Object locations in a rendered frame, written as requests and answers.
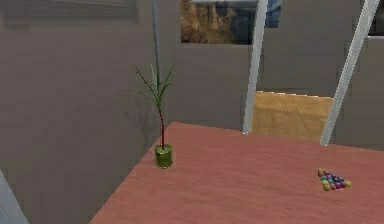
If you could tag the dark framed picture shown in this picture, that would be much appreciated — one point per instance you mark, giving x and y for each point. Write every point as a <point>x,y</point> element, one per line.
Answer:
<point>377,20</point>

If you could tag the framed canyon landscape picture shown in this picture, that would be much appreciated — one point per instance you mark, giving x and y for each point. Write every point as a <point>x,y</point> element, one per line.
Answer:
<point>213,23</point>

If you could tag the triangle of coloured balls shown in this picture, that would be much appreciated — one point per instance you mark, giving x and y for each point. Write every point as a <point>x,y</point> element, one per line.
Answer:
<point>332,180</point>

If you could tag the green potted house plant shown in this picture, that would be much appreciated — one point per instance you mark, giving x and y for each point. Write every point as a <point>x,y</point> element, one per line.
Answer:
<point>163,156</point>

